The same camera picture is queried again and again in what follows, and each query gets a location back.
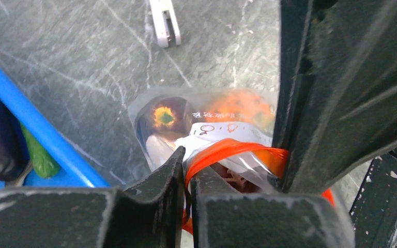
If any blue plastic bin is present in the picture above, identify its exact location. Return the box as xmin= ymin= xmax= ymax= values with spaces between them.
xmin=0 ymin=69 xmax=108 ymax=190

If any white stapler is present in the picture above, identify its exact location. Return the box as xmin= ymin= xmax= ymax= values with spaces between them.
xmin=149 ymin=0 xmax=181 ymax=48

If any green toy pepper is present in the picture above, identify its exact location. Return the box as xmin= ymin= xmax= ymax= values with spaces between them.
xmin=20 ymin=123 xmax=60 ymax=179

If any orange toy pineapple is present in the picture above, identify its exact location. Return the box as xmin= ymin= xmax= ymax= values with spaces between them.
xmin=203 ymin=89 xmax=275 ymax=134

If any clear zip top bag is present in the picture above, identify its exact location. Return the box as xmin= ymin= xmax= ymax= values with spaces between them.
xmin=127 ymin=86 xmax=336 ymax=237

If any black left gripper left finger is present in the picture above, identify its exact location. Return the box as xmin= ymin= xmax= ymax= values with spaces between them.
xmin=0 ymin=147 xmax=185 ymax=247

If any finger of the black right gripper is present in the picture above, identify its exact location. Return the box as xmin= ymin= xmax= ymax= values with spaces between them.
xmin=272 ymin=1 xmax=397 ymax=193
xmin=349 ymin=154 xmax=397 ymax=247

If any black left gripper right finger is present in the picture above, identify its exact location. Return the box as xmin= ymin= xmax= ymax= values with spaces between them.
xmin=190 ymin=168 xmax=355 ymax=247

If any dark toy grape bunch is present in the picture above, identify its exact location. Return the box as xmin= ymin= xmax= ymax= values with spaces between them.
xmin=210 ymin=163 xmax=261 ymax=193

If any dark red toy fruit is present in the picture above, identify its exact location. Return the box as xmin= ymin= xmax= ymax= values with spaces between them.
xmin=134 ymin=97 xmax=195 ymax=143

